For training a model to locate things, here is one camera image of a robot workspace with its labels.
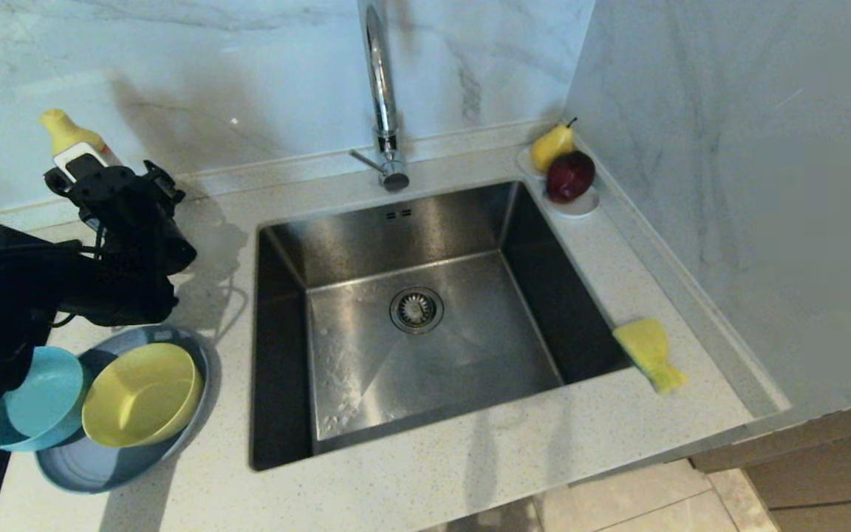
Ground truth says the chrome faucet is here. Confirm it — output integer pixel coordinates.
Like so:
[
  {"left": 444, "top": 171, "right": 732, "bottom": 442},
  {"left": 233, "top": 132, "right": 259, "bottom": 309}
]
[{"left": 349, "top": 0, "right": 410, "bottom": 194}]

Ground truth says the stainless steel sink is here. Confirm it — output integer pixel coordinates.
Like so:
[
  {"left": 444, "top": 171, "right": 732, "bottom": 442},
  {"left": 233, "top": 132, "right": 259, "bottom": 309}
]
[{"left": 250, "top": 181, "right": 633, "bottom": 471}]

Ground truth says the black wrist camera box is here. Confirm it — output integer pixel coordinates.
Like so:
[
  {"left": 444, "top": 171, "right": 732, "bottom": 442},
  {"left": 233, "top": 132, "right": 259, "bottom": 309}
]
[{"left": 44, "top": 143, "right": 113, "bottom": 194}]

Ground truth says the teal plastic bowl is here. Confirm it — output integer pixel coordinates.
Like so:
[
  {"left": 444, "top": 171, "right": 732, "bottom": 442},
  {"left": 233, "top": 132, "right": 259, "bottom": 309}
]
[{"left": 0, "top": 346, "right": 87, "bottom": 453}]

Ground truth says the yellow pear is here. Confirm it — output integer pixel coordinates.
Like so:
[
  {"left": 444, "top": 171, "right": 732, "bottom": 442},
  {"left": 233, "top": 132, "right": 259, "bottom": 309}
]
[{"left": 530, "top": 118, "right": 578, "bottom": 175}]

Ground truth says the wooden cabinet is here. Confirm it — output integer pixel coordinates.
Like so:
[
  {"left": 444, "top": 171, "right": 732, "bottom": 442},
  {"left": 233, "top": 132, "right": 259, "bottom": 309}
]
[{"left": 691, "top": 392, "right": 851, "bottom": 532}]

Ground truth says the round metal sink drain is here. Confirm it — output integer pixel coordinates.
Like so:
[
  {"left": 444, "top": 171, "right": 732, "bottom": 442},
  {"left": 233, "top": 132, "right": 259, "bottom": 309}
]
[{"left": 389, "top": 287, "right": 445, "bottom": 335}]

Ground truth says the small white dish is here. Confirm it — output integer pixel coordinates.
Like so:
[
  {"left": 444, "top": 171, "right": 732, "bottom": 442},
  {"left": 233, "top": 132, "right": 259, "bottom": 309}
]
[{"left": 518, "top": 146, "right": 601, "bottom": 218}]

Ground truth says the blue-grey plate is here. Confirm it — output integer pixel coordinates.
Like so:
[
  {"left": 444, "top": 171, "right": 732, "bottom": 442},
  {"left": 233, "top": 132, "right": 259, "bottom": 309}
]
[{"left": 34, "top": 325, "right": 213, "bottom": 494}]

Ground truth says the dark red apple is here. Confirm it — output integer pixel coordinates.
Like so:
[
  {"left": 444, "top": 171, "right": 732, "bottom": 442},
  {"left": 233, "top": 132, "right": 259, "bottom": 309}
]
[{"left": 544, "top": 151, "right": 596, "bottom": 205}]

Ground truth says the yellow sponge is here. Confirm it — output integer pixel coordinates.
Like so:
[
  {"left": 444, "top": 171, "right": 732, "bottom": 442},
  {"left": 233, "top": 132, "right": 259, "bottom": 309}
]
[{"left": 612, "top": 318, "right": 688, "bottom": 394}]

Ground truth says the yellow plastic bowl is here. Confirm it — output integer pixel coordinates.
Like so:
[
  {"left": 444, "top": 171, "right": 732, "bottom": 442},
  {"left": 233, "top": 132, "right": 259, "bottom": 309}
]
[{"left": 81, "top": 342, "right": 205, "bottom": 449}]

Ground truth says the white orange dish soap bottle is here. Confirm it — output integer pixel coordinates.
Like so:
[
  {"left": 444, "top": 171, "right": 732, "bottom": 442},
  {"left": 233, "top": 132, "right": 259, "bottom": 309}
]
[{"left": 39, "top": 109, "right": 122, "bottom": 169}]

